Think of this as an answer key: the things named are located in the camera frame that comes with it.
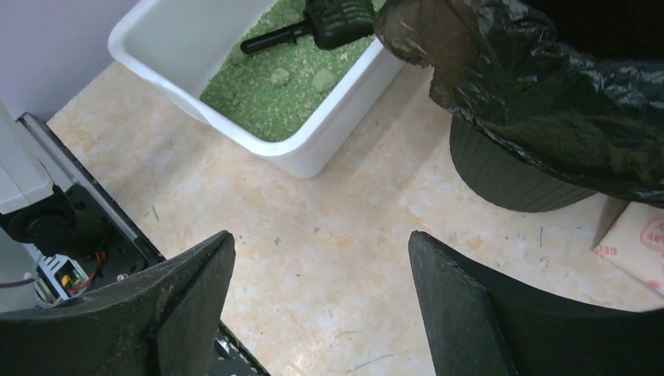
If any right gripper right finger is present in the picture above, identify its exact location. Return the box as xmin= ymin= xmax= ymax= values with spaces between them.
xmin=408 ymin=231 xmax=663 ymax=375

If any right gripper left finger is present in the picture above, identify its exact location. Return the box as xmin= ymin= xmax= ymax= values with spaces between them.
xmin=1 ymin=231 xmax=236 ymax=375

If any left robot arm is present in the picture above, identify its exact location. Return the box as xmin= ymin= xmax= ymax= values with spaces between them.
xmin=1 ymin=104 xmax=88 ymax=313

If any black trash bin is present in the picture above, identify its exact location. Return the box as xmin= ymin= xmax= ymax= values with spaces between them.
xmin=449 ymin=117 xmax=596 ymax=213

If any black litter scoop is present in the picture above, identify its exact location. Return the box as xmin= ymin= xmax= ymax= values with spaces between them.
xmin=240 ymin=0 xmax=377 ymax=55

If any black garbage bag liner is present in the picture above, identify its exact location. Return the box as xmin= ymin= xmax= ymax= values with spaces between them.
xmin=374 ymin=1 xmax=663 ymax=208

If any white plastic litter box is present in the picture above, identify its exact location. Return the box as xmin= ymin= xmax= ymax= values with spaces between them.
xmin=108 ymin=1 xmax=402 ymax=179

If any pink floral cloth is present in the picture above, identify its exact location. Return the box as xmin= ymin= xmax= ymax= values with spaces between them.
xmin=593 ymin=202 xmax=663 ymax=295

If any green litter clump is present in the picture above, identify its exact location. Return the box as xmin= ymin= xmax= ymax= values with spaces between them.
xmin=312 ymin=69 xmax=337 ymax=93
xmin=269 ymin=68 xmax=291 ymax=87

